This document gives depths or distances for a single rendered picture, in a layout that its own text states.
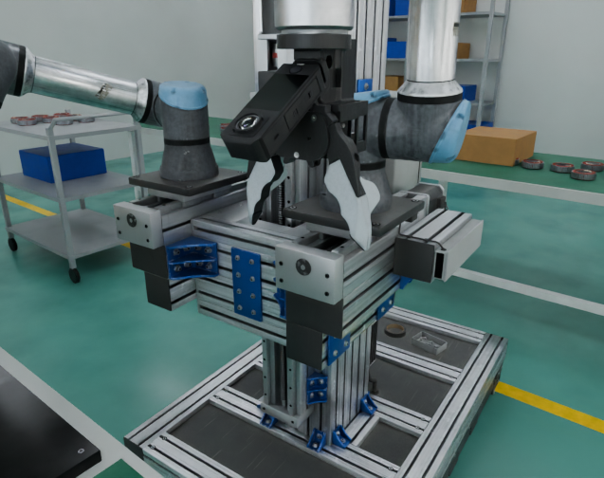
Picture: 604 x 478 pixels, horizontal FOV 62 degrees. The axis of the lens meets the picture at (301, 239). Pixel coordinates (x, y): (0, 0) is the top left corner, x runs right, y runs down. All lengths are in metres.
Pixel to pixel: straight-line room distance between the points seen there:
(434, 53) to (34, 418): 0.90
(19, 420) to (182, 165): 0.66
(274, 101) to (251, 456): 1.31
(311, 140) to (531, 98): 6.46
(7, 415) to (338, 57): 0.79
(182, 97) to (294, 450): 1.06
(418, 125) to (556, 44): 5.94
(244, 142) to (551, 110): 6.50
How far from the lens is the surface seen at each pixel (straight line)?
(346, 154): 0.47
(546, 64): 6.85
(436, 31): 0.92
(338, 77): 0.52
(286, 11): 0.48
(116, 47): 7.26
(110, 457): 0.90
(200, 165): 1.29
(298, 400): 1.49
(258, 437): 1.69
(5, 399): 1.05
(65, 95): 1.37
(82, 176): 3.72
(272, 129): 0.43
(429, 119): 0.93
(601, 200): 2.60
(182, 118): 1.28
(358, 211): 0.48
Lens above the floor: 1.34
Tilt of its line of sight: 20 degrees down
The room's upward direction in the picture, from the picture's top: straight up
